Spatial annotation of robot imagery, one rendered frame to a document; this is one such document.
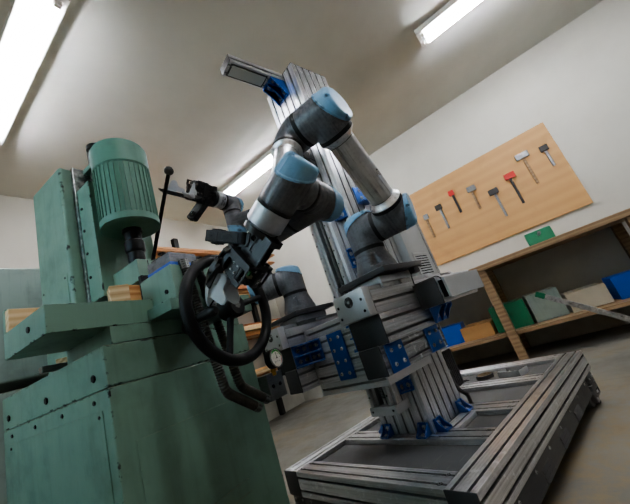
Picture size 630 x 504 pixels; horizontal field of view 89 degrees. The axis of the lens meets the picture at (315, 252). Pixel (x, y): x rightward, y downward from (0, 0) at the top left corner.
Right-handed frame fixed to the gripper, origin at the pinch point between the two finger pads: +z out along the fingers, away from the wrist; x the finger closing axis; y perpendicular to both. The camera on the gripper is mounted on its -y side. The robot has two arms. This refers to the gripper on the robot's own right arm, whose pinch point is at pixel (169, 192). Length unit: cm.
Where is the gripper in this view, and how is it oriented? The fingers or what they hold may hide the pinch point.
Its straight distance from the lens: 131.2
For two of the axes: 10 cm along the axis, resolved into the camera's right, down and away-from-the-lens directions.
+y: 2.0, -9.8, -0.3
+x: 8.4, 1.9, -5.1
